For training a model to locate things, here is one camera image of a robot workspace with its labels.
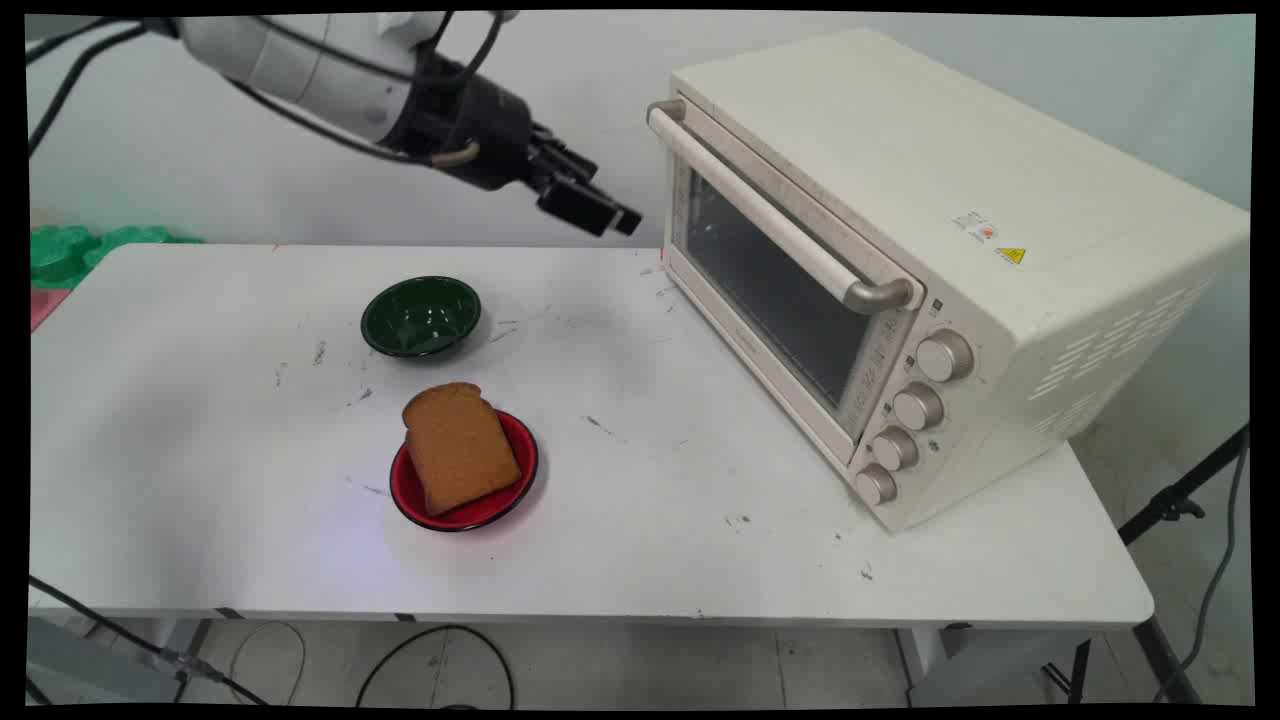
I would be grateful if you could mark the white label sticker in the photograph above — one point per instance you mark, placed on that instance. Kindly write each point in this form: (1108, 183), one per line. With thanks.
(974, 226)

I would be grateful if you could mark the brown bread slice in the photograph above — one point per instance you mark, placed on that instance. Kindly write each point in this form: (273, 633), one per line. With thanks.
(458, 448)

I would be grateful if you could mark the white table leg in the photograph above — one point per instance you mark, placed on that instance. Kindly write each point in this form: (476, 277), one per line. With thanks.
(990, 660)

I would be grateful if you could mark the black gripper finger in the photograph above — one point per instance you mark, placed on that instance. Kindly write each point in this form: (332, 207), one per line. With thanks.
(575, 160)
(580, 205)

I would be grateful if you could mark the pink foam mat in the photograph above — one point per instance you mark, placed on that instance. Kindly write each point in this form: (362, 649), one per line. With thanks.
(45, 306)

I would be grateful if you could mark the black tripod stand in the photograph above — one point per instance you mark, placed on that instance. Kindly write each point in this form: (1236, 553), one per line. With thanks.
(1170, 505)

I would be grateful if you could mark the cream toaster oven body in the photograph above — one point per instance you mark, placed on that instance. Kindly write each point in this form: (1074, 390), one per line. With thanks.
(900, 160)

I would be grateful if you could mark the yellow warning sticker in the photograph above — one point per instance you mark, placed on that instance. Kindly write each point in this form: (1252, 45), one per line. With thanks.
(1010, 255)

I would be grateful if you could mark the dark green bowl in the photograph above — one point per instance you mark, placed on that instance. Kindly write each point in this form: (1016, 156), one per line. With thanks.
(420, 316)

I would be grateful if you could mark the red plate with black rim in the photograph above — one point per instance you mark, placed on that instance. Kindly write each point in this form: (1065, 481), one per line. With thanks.
(500, 500)

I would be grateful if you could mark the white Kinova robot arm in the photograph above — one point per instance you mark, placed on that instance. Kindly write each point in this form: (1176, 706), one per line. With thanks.
(290, 60)

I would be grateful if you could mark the silver oven knob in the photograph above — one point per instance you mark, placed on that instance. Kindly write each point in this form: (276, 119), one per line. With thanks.
(944, 357)
(894, 449)
(876, 485)
(918, 407)

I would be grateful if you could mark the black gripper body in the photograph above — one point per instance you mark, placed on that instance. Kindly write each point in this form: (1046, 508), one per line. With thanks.
(480, 130)

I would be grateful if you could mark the green plastic objects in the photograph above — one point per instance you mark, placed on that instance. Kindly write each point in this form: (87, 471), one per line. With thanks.
(80, 250)

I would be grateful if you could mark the grey table leg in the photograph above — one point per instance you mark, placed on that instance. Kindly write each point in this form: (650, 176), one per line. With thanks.
(100, 665)

